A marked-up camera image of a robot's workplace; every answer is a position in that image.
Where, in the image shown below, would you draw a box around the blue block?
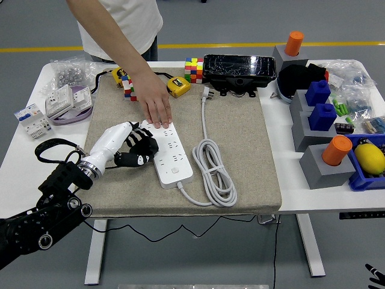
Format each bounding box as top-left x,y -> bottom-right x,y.
307,103 -> 337,131
304,80 -> 331,107

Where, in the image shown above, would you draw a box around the clear bag of blue parts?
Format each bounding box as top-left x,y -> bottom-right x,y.
342,85 -> 374,121
315,59 -> 377,91

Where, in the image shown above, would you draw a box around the black hanging cable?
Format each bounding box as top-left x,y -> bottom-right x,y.
272,214 -> 281,289

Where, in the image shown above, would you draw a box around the yellow lemon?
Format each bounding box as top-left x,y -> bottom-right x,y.
353,143 -> 385,175

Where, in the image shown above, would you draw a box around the white blue dish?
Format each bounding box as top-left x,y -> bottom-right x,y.
276,76 -> 294,105

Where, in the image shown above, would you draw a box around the black table control panel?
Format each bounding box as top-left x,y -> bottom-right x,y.
339,211 -> 385,220

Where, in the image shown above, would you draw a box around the clear bag of metal nuts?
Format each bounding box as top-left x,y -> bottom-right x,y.
40,55 -> 97,94

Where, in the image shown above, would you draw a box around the green plastic pegs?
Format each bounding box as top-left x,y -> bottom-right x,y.
331,98 -> 350,117

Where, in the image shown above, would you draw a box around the white blue circuit breaker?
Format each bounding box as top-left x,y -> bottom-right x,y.
13,103 -> 54,140

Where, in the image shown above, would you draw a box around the blue plastic bin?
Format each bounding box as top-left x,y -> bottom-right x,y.
342,133 -> 385,191

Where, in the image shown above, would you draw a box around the white power strip cable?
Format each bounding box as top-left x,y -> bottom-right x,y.
176,85 -> 238,208

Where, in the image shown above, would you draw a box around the person's right hand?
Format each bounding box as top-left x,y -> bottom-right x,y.
133,71 -> 173,129

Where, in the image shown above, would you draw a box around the round yellow tape measure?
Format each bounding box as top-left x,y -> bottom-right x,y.
91,66 -> 127,95

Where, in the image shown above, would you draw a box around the grey block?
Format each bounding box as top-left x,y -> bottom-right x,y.
289,89 -> 313,121
291,111 -> 339,153
272,45 -> 309,73
299,143 -> 356,190

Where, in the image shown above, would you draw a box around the lilac tape roll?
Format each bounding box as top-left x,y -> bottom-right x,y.
49,85 -> 94,126

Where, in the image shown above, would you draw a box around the grey-brown mat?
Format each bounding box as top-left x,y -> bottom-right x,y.
78,66 -> 283,218

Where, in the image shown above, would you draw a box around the white power strip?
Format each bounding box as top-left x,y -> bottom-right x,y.
141,119 -> 194,190

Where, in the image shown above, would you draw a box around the square yellow tape measure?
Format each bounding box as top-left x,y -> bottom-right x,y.
153,71 -> 192,99

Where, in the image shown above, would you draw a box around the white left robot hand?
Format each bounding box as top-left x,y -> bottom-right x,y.
87,121 -> 159,176

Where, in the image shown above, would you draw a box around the black device cracked glossy top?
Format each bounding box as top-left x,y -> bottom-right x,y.
202,54 -> 277,98

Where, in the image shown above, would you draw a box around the white wall socket panel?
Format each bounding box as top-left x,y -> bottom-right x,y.
45,84 -> 75,119
72,86 -> 93,110

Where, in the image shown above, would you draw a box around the orange cylinder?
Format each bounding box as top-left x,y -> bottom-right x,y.
284,31 -> 304,57
321,135 -> 353,167

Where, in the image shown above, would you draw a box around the thin black plug cord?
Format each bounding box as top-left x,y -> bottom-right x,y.
83,215 -> 261,243

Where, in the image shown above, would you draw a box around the black component strip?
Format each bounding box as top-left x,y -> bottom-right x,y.
334,122 -> 356,135

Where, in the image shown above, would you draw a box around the black plug adapter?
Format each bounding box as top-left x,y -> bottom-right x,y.
132,135 -> 159,160

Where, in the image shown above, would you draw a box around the person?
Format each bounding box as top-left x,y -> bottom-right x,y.
76,0 -> 164,63

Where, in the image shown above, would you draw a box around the colourful puzzle cube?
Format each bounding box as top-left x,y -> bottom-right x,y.
121,74 -> 139,102
184,57 -> 204,84

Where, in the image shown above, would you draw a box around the white table leg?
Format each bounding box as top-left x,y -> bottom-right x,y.
84,219 -> 108,286
295,213 -> 327,278

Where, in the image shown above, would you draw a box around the clear bag of resistors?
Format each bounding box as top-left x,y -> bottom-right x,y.
360,116 -> 385,135

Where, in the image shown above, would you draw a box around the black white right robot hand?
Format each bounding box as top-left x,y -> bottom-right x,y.
365,264 -> 385,289

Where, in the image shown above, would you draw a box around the black cloth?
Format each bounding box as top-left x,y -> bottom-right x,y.
277,63 -> 328,100

